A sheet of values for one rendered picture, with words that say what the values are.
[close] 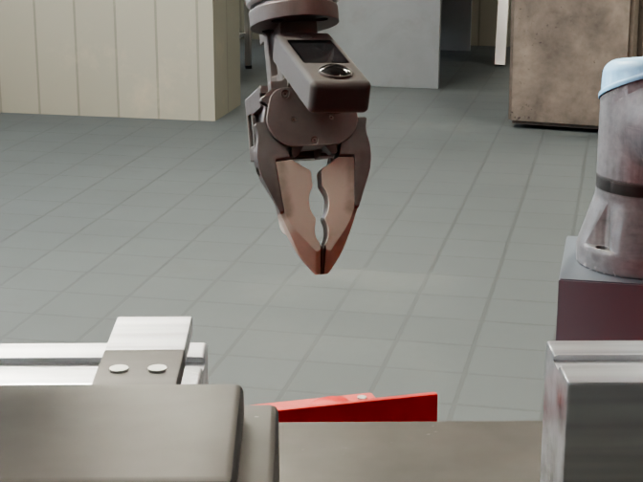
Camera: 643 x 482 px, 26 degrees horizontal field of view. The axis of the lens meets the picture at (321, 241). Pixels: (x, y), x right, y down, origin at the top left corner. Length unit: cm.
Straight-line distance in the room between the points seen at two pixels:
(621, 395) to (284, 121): 47
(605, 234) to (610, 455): 86
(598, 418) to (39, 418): 31
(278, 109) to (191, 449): 66
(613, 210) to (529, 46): 483
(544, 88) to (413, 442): 555
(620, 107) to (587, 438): 85
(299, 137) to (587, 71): 526
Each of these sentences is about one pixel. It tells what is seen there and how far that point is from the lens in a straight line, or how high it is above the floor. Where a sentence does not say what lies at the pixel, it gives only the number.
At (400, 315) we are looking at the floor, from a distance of 380.
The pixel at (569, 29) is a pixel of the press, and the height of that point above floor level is 46.
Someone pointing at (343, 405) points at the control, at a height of 84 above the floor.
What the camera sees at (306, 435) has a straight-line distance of 85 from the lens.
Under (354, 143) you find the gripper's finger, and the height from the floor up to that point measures 99.
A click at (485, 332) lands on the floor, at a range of 368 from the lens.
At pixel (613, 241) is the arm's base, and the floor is 81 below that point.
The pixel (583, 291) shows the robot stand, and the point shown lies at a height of 76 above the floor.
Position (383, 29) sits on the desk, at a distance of 748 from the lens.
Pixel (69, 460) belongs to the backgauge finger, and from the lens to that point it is 44.
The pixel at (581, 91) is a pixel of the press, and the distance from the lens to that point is 633.
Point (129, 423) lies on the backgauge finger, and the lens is 46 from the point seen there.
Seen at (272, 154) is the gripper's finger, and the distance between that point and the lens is 107.
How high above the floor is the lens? 121
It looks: 16 degrees down
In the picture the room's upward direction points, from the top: straight up
